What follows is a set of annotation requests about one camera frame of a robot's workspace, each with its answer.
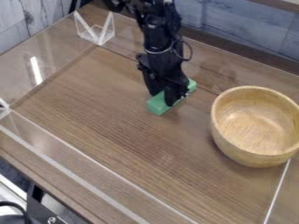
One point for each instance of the black metal table leg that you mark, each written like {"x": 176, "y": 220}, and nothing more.
{"x": 47, "y": 210}

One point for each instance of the clear acrylic corner bracket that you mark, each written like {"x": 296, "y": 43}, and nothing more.
{"x": 96, "y": 34}

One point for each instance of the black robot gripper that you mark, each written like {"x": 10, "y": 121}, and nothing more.
{"x": 163, "y": 74}

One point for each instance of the wooden bowl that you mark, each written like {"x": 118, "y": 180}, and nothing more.
{"x": 254, "y": 125}

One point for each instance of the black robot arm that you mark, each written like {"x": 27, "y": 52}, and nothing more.
{"x": 159, "y": 22}

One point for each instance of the green rectangular block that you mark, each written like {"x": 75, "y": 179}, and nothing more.
{"x": 156, "y": 105}

